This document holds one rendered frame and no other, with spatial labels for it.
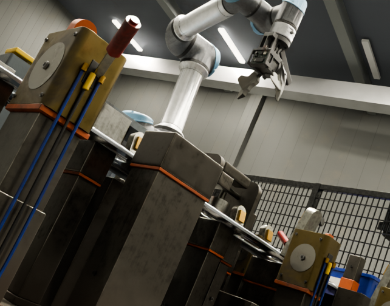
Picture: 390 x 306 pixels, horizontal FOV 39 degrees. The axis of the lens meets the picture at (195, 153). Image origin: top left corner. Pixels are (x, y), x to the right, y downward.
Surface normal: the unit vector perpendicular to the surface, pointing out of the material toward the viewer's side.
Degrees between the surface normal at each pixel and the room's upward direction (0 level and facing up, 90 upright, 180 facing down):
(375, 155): 90
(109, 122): 90
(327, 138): 90
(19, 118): 90
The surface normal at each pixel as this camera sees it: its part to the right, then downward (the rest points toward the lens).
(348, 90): -0.44, -0.44
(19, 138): -0.65, -0.47
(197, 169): 0.66, 0.07
